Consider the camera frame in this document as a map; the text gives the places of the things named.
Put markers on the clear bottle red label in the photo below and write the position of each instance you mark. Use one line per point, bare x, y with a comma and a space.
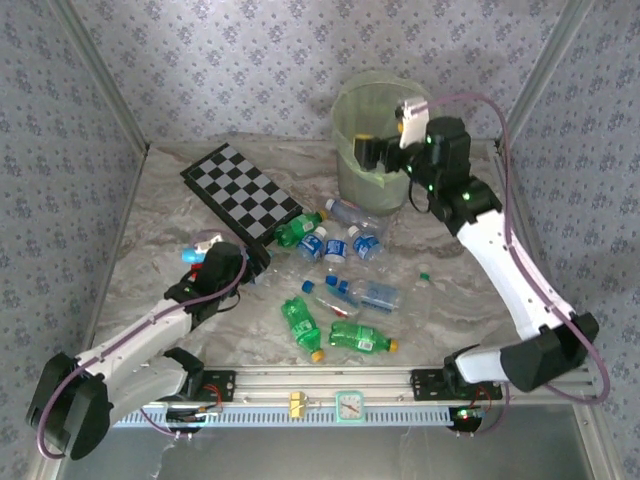
350, 210

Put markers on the black grey chessboard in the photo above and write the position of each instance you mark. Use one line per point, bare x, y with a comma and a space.
235, 190

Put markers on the grey plastic bin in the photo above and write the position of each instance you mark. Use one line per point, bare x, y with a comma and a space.
370, 197

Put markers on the clear green-tinted container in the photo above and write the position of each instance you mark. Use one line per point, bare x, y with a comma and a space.
350, 100

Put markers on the yellow block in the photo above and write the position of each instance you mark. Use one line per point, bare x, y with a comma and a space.
297, 405

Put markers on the left circuit board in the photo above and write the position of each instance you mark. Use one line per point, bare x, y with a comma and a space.
192, 416

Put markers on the circuit board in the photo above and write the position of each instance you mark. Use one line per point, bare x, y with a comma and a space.
467, 417
192, 416

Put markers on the small green clock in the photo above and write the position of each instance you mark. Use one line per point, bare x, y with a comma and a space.
350, 407

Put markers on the grey metal panel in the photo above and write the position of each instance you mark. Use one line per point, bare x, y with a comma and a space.
320, 455

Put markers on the right circuit board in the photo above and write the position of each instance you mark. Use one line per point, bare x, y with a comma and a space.
467, 417

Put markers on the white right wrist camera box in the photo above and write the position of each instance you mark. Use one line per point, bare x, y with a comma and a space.
415, 120

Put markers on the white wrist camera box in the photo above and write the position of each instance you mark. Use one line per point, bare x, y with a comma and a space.
415, 120
207, 244

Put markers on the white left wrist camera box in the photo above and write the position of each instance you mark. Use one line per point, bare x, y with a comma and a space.
207, 244

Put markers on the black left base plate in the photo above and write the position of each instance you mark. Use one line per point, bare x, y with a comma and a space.
222, 385

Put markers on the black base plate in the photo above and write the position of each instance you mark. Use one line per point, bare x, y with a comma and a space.
222, 385
425, 385

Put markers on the aluminium frame post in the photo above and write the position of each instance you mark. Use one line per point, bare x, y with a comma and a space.
103, 75
542, 75

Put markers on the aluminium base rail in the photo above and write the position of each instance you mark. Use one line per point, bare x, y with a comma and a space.
320, 382

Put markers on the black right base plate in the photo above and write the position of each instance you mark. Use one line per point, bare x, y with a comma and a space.
425, 385

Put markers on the aluminium frame leg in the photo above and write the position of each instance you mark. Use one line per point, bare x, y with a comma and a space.
50, 470
600, 450

